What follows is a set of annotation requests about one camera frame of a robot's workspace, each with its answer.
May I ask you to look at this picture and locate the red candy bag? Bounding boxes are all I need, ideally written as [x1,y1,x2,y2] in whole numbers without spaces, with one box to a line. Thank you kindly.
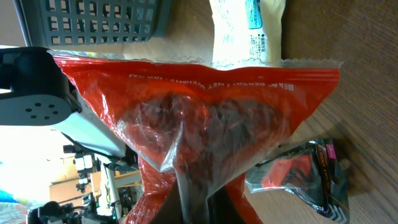
[53,53,341,223]

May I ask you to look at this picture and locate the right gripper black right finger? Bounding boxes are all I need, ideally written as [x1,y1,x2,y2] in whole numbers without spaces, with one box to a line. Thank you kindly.
[208,187,245,224]

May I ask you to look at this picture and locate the cream blue snack bag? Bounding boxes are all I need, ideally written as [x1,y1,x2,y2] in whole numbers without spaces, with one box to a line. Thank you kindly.
[210,0,286,70]

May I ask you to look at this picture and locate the grey plastic basket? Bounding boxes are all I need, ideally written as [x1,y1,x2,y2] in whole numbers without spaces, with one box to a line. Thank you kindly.
[14,0,174,48]

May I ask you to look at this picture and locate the black red snack packet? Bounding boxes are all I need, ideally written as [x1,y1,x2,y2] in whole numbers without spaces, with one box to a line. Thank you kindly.
[245,139,349,223]

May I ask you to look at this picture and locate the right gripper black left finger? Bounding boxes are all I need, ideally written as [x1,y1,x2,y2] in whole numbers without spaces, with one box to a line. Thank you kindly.
[150,181,183,224]

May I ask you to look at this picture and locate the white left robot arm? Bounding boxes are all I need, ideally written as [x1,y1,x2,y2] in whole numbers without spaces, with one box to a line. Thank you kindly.
[1,47,138,171]

